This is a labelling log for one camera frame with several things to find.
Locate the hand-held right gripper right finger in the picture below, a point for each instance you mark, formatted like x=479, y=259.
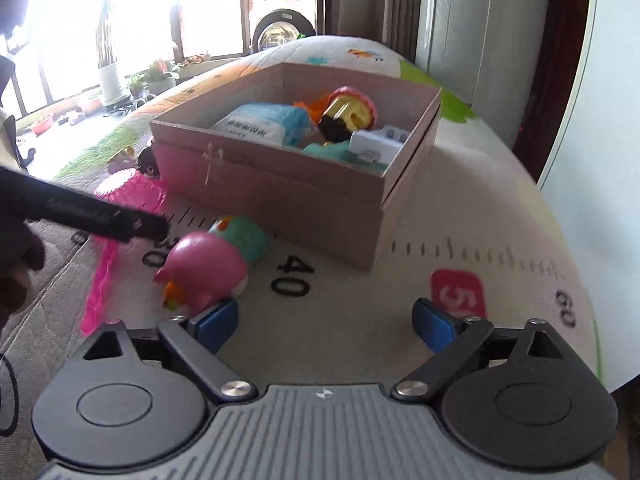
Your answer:
x=435, y=325

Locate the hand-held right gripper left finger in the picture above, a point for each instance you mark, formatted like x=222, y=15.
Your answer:
x=215, y=325

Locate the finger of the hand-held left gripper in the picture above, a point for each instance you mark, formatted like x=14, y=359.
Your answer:
x=90, y=212

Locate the pink and teal penguin toy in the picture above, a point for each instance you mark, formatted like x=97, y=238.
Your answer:
x=205, y=270

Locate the pink cardboard box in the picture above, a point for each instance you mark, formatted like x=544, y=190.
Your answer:
x=280, y=195

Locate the small white box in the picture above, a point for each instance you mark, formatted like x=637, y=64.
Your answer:
x=382, y=142

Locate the blue white cotton pad packet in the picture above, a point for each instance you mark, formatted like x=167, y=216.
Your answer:
x=260, y=122

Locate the teal plastic toy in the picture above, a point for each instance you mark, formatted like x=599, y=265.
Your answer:
x=332, y=152

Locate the pink and yellow doll toy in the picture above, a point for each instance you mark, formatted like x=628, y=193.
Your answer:
x=350, y=110

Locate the orange pumpkin toy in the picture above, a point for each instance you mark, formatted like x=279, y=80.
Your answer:
x=310, y=107

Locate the person's left hand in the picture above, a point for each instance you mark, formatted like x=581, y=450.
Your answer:
x=15, y=280

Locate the small dark haired doll toy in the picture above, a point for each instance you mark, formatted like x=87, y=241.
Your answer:
x=132, y=162

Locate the printed play mat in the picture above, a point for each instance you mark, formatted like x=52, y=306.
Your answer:
x=350, y=305

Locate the terracotta plant pot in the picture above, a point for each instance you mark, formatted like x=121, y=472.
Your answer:
x=42, y=125

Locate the tall plant in white pot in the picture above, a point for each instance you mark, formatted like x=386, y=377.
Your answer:
x=111, y=82

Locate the small green plant pot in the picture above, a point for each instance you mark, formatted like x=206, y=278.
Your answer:
x=136, y=87

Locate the flowering plant pot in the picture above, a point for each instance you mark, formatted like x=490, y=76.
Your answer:
x=161, y=77

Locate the dark red curtain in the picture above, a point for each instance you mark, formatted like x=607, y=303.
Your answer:
x=555, y=60

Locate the white standing air conditioner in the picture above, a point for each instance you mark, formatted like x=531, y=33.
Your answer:
x=475, y=35

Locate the brown curtain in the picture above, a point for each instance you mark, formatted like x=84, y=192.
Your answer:
x=370, y=5

